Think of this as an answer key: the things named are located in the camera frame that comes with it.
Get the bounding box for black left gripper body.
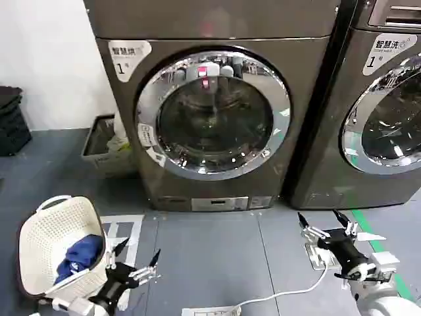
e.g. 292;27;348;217
87;261;139;309

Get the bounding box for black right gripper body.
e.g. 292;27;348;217
316;228;368;275

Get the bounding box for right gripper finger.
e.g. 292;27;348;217
297;211;331;242
332;209;360;236

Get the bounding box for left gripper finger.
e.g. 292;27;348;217
128;248;162;286
104;237;130;271

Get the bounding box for silver floor socket plate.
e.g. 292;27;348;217
305;242;343;271

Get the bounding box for blue garment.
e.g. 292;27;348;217
53;234;105;286

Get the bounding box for white perforated laundry basket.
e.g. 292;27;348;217
18;194;112;298

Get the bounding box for grey front-load dryer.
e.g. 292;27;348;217
84;0;359;212
289;0;421;211

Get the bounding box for silver dryer service flap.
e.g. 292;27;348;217
190;196;249;213

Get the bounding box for round chrome glass dryer door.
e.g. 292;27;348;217
340;53;421;176
134;45;292;182

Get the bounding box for grey plastic bin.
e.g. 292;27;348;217
80;115;138;179

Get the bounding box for pale clothes pile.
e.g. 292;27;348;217
104;111;133;156

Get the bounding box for black stacked crates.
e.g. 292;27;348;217
0;86;34;157

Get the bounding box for white number label sticker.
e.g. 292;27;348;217
107;39;153;84
362;32;414;76

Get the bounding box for white power cable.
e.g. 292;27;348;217
237;261;330;302

